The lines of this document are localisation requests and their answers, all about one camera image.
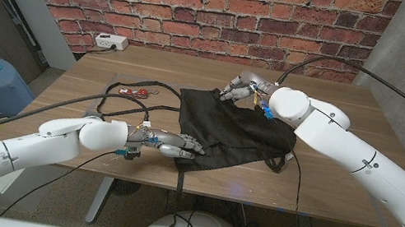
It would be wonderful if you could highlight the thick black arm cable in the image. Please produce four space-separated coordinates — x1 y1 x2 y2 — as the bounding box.
268 46 405 141
0 72 154 181

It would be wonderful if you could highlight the black fabric tote bag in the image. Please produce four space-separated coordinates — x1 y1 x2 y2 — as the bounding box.
161 82 305 225

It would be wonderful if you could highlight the black power strip cord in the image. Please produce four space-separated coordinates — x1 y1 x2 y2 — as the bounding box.
86 41 118 58

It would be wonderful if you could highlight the red brick print backdrop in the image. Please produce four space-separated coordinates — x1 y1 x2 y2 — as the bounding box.
0 0 403 108

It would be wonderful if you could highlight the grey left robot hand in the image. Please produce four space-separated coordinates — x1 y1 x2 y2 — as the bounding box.
124 123 208 164

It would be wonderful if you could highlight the black round fan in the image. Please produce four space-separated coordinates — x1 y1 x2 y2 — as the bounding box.
110 178 143 200

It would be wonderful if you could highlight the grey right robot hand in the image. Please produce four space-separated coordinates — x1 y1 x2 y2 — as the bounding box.
219 66 281 111

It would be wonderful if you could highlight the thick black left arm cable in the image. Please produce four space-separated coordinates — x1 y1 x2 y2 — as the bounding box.
0 72 154 181

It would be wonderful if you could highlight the white power strip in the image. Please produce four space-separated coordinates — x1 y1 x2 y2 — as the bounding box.
93 30 131 53

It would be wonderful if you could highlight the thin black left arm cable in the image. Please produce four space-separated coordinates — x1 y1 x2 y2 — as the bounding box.
0 133 117 227

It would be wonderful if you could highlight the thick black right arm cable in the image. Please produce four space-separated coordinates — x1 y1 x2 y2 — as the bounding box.
268 46 405 141

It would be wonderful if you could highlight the small red pocket device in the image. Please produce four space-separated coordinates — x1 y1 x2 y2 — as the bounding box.
117 82 161 103

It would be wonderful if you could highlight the black flat power cable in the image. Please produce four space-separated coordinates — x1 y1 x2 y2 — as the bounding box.
95 71 185 131

